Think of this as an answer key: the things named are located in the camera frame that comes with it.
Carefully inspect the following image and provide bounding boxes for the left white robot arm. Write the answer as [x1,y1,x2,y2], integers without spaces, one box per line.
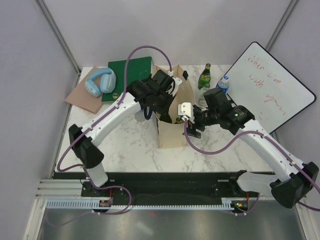
[68,70,183,197]

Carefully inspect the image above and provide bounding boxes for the white cable duct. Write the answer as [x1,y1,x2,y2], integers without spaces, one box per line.
[46,198,248,210]

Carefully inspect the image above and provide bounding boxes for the light blue headphones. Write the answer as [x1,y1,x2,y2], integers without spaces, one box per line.
[84,67,117,98]

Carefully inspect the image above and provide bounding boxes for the beige canvas tote bag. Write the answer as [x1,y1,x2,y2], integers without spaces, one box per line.
[155,64,195,149]

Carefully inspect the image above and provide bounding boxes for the clear green-capped bottle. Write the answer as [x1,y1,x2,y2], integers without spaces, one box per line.
[198,83,210,108]

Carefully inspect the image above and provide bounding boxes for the pink brown notebook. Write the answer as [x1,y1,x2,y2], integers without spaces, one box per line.
[65,67,103,114]

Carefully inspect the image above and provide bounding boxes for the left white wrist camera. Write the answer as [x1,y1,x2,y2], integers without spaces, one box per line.
[167,71,183,97]

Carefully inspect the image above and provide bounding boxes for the green ring binder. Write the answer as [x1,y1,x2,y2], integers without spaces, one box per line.
[101,56,153,103]

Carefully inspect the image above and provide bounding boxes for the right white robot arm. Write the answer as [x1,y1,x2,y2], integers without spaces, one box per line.
[177,88,320,209]

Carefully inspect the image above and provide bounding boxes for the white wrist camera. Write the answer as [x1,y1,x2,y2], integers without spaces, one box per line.
[167,71,183,97]
[177,102,194,123]

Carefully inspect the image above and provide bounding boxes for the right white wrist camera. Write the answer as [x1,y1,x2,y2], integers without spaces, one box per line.
[177,102,194,123]

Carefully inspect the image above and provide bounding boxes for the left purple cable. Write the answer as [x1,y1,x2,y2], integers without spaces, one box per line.
[56,45,173,188]

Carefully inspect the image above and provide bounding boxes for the green Perrier glass bottle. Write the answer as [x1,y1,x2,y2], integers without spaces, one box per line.
[197,63,211,90]

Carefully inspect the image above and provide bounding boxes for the white whiteboard black frame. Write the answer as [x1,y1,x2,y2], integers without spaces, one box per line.
[224,41,317,133]

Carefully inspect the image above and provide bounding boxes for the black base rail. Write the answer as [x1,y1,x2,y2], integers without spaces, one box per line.
[53,172,257,205]

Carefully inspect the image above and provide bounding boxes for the blue-capped water bottle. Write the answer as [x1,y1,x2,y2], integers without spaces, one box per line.
[134,111,146,122]
[216,75,230,94]

